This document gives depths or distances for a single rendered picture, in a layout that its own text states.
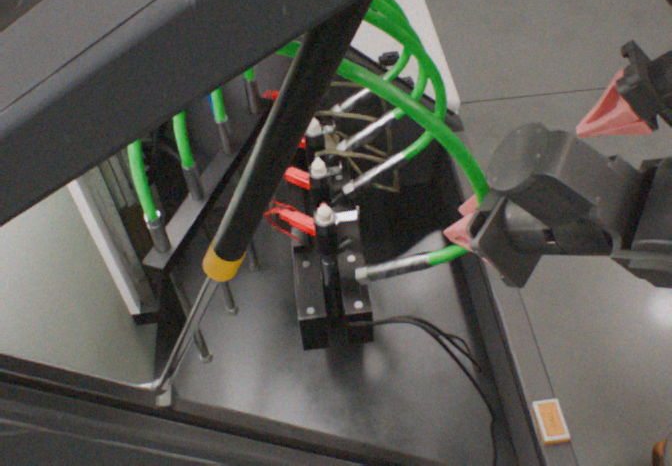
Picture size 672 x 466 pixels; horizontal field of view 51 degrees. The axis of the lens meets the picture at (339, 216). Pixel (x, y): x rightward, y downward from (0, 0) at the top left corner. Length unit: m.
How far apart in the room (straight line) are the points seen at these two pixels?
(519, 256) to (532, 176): 0.14
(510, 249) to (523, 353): 0.35
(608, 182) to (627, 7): 2.92
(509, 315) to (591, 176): 0.50
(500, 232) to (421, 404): 0.47
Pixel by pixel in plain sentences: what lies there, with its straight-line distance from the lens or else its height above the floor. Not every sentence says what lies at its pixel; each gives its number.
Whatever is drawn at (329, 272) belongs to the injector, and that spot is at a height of 1.02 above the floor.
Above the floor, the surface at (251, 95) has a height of 1.13.
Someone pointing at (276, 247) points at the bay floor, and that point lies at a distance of 1.20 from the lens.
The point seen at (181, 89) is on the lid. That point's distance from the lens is 0.24.
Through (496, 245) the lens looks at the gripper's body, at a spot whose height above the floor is 1.29.
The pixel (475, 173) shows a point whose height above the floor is 1.32.
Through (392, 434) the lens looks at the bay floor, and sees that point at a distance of 1.02.
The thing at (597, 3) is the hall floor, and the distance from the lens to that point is 3.41.
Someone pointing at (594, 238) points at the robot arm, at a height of 1.35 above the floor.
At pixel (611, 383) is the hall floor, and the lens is 2.08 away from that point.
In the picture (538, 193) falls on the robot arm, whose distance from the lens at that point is 0.51.
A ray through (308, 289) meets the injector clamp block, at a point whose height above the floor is 0.98.
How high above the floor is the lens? 1.76
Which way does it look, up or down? 49 degrees down
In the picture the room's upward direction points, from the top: 4 degrees counter-clockwise
